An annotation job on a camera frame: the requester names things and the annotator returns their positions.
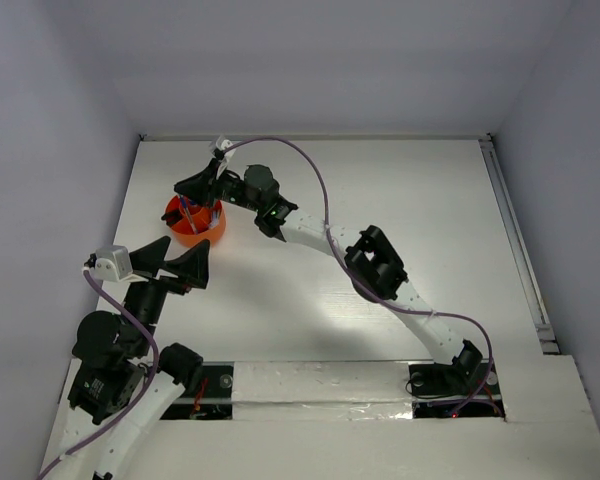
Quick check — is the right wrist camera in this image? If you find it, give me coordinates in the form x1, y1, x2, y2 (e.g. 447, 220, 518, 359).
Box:
210, 135, 233, 178

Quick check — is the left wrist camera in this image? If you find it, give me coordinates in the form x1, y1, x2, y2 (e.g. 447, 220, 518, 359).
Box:
84, 245, 133, 283

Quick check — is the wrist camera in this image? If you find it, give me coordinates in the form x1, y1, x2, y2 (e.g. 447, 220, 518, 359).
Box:
84, 245, 133, 283
210, 135, 233, 178

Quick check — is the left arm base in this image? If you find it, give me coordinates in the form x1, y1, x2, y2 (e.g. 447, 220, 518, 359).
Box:
161, 363, 234, 421

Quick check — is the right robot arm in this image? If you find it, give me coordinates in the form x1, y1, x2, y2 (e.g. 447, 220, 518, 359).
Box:
174, 159, 483, 392

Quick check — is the blue gel pen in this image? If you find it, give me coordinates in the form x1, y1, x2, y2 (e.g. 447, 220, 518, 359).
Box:
181, 205, 198, 234

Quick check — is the orange highlighter black body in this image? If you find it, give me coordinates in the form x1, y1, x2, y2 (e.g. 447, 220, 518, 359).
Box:
161, 209, 183, 226

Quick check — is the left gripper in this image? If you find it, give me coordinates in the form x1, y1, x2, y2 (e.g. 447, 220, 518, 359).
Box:
125, 232, 211, 352

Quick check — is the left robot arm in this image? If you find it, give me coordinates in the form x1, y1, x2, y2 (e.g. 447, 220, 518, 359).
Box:
62, 236, 211, 479

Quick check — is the purple pen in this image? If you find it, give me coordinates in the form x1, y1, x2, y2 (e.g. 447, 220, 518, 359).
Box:
208, 209, 222, 229

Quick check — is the orange round container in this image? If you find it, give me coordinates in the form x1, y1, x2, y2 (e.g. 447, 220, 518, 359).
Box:
163, 195, 226, 248

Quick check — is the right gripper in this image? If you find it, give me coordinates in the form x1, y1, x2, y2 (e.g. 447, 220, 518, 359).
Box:
174, 157, 262, 213

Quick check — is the aluminium side rail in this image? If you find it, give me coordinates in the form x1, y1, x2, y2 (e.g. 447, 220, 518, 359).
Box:
478, 137, 561, 355

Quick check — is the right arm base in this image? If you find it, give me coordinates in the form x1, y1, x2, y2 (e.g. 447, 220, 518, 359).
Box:
405, 361, 505, 419

